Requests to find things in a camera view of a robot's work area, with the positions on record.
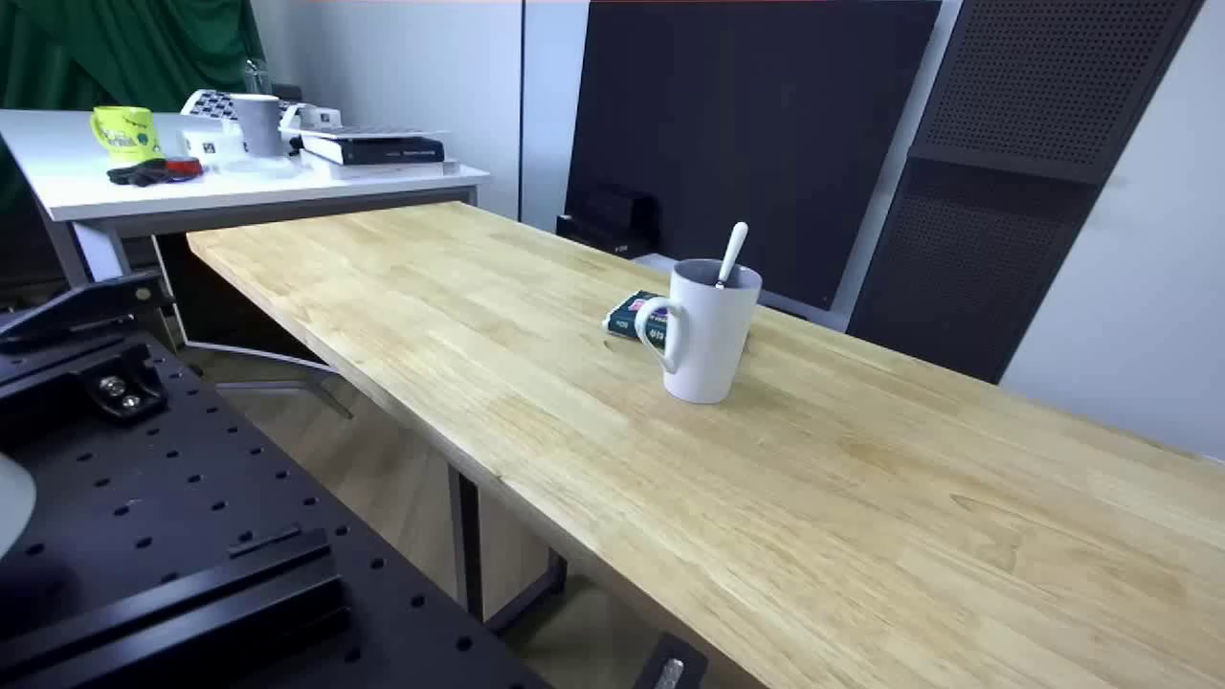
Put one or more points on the green curtain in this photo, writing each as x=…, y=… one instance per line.
x=75, y=55

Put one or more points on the grey mug on desk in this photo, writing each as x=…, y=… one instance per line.
x=259, y=122

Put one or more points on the yellow green cup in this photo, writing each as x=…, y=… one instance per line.
x=129, y=137

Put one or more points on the black red tool on desk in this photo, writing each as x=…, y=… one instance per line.
x=158, y=169

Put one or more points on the green tissue packet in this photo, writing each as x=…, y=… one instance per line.
x=624, y=312

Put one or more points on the dark perforated panel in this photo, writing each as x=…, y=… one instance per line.
x=1024, y=129

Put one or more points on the white ceramic mug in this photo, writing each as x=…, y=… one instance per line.
x=704, y=326

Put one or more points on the white handled metal spoon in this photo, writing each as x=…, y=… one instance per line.
x=735, y=240

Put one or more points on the dark partition panel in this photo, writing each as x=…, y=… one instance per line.
x=698, y=118

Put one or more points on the white side desk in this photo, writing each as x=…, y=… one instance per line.
x=88, y=216

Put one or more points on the white checkered object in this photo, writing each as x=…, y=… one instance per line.
x=212, y=129

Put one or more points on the black perforated breadboard base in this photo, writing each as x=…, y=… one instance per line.
x=168, y=547

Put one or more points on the black book on desk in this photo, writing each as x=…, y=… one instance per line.
x=374, y=150

